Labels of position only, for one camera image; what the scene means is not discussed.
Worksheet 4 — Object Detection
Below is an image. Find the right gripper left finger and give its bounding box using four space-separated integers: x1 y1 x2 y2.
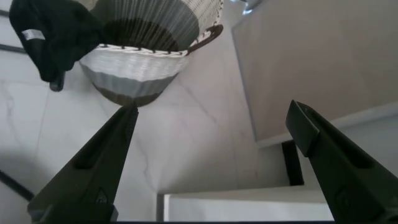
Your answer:
27 103 139 223

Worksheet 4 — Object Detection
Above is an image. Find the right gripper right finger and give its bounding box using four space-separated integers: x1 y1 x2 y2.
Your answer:
285 99 398 224

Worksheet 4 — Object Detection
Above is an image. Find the black garment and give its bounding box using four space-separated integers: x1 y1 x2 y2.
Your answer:
8 0 105 93

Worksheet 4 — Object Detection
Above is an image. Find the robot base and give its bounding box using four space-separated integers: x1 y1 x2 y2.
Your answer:
157 139 335 222

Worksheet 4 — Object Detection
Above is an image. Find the white laundry basket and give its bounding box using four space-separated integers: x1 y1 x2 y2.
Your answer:
78 0 224 108

